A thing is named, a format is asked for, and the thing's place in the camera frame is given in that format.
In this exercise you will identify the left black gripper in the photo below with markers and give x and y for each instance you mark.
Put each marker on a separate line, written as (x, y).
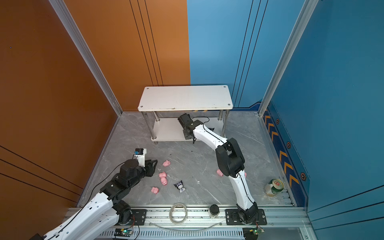
(149, 167)

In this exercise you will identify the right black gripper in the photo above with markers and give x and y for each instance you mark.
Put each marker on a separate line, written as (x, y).
(185, 135)

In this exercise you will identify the pink pig toy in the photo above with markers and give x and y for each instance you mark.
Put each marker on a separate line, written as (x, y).
(164, 181)
(155, 190)
(162, 175)
(166, 163)
(219, 172)

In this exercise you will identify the black white Kuromi figure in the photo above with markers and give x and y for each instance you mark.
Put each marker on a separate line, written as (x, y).
(180, 186)

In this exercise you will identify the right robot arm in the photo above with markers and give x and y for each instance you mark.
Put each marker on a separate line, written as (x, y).
(230, 160)

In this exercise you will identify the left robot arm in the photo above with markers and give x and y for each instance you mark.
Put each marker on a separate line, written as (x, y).
(107, 208)

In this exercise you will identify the white two-tier shelf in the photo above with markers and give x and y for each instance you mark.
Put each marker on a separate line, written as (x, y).
(183, 99)

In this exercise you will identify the pink pig toy front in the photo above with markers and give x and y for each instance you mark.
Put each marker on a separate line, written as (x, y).
(155, 190)

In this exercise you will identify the green circuit board left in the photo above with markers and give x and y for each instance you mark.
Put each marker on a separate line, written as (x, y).
(123, 233)

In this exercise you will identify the green circuit board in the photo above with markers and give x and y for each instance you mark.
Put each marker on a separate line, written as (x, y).
(123, 233)
(257, 231)

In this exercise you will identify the black capped small jar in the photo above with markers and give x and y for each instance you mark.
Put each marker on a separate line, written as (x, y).
(214, 211)

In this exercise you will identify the green beverage can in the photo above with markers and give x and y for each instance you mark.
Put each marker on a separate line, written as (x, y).
(273, 187)

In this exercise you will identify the green circuit board right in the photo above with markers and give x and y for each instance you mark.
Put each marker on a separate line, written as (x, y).
(257, 231)

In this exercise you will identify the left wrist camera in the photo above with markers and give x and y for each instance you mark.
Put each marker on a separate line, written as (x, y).
(140, 156)

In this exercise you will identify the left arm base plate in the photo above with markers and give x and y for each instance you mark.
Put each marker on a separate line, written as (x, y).
(135, 217)

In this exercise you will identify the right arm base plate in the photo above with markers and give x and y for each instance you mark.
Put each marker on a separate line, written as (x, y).
(233, 218)

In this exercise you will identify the aluminium frame post right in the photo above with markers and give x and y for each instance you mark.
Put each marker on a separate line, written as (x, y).
(295, 36)

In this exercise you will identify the aluminium frame post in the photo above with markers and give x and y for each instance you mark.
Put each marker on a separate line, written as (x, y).
(295, 36)
(75, 34)

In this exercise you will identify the aluminium frame post left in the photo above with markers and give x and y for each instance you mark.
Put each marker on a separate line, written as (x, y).
(75, 34)

